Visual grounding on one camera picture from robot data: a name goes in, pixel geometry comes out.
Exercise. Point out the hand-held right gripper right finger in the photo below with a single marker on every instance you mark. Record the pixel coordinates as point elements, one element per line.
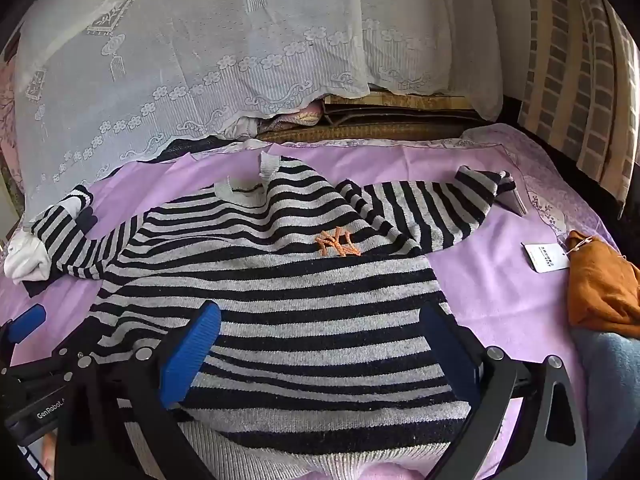
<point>447,355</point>

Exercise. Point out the dark striped cloth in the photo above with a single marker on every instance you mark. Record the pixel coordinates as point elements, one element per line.
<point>200,146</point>

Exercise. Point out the purple bed sheet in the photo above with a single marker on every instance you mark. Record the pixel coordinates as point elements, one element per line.
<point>490,280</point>

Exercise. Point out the beige checked curtain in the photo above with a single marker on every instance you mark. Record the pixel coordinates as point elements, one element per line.
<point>565,85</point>

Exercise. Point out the white paper tag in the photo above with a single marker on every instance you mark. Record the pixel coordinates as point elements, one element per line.
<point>544,257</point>

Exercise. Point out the pale folded cloth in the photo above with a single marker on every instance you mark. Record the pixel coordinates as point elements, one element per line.
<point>242,129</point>

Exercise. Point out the navy garment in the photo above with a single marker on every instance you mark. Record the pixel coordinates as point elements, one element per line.
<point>87,221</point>

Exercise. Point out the orange-brown garment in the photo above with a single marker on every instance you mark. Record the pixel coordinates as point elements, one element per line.
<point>605,285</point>

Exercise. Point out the blue denim cloth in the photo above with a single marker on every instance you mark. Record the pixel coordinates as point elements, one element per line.
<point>610,390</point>

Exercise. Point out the black grey striped sweater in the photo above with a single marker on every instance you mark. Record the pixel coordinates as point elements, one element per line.
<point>300,280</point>

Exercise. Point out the pink patterned blanket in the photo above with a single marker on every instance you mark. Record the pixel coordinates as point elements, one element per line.
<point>300,115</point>

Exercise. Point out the white lace cloth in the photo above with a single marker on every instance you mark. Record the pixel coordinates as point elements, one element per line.
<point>200,35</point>

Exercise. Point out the white garment with striped cuff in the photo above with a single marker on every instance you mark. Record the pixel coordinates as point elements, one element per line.
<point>27,260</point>

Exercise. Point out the pink floral cloth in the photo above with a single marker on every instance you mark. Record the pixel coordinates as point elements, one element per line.
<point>7,110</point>

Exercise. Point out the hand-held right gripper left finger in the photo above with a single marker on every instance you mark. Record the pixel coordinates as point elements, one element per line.
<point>192,350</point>

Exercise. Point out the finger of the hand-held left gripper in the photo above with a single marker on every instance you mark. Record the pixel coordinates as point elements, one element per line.
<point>27,322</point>

